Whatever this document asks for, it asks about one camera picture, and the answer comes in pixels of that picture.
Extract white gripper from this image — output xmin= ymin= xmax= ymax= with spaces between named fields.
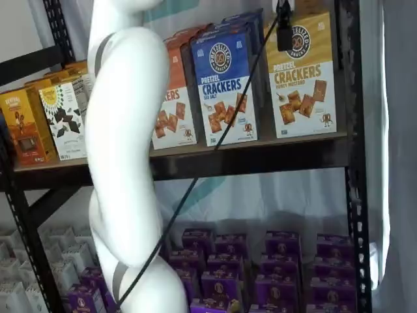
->
xmin=272 ymin=0 xmax=296 ymax=52

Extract black metal shelf rack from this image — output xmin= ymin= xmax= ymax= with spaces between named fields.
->
xmin=0 ymin=0 xmax=372 ymax=313

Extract yellow white pretzel cracker box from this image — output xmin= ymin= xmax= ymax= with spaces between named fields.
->
xmin=295 ymin=0 xmax=332 ymax=16
xmin=264 ymin=11 xmax=337 ymax=138

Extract orange white pretzel cracker box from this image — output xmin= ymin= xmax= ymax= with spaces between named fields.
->
xmin=151 ymin=35 xmax=199 ymax=151
xmin=172 ymin=22 xmax=214 ymax=46

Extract white carton box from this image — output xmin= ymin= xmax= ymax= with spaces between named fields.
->
xmin=40 ymin=226 xmax=66 ymax=248
xmin=65 ymin=243 xmax=95 ymax=271
xmin=18 ymin=260 xmax=42 ymax=284
xmin=0 ymin=257 xmax=20 ymax=281
xmin=25 ymin=282 xmax=50 ymax=313
xmin=0 ymin=282 xmax=32 ymax=313
xmin=50 ymin=260 xmax=79 ymax=291

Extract purple snack box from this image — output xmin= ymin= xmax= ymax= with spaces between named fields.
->
xmin=207 ymin=254 xmax=244 ymax=278
xmin=306 ymin=303 xmax=358 ymax=313
xmin=250 ymin=303 xmax=294 ymax=313
xmin=255 ymin=275 xmax=296 ymax=306
xmin=67 ymin=285 xmax=110 ymax=313
xmin=201 ymin=271 xmax=242 ymax=301
xmin=309 ymin=276 xmax=358 ymax=306
xmin=316 ymin=233 xmax=352 ymax=261
xmin=312 ymin=259 xmax=356 ymax=281
xmin=182 ymin=228 xmax=214 ymax=252
xmin=81 ymin=267 xmax=107 ymax=294
xmin=190 ymin=298 xmax=244 ymax=313
xmin=214 ymin=233 xmax=248 ymax=258
xmin=169 ymin=250 xmax=205 ymax=278
xmin=265 ymin=230 xmax=300 ymax=258
xmin=260 ymin=256 xmax=299 ymax=278

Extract orange chocolate snack box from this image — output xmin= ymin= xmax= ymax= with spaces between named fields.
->
xmin=24 ymin=76 xmax=74 ymax=95
xmin=0 ymin=87 xmax=57 ymax=164
xmin=44 ymin=61 xmax=89 ymax=79

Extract blue white pretzel cracker box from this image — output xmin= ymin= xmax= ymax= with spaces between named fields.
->
xmin=190 ymin=31 xmax=259 ymax=147
xmin=201 ymin=8 xmax=265 ymax=108

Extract white backdrop sheet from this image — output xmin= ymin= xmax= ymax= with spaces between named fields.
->
xmin=27 ymin=0 xmax=417 ymax=313

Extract white yellow dark chip box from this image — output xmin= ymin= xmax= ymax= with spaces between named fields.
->
xmin=70 ymin=73 xmax=93 ymax=110
xmin=38 ymin=82 xmax=91 ymax=161

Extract teal tape strip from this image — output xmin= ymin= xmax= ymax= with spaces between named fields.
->
xmin=159 ymin=177 xmax=216 ymax=216
xmin=143 ymin=0 xmax=209 ymax=22

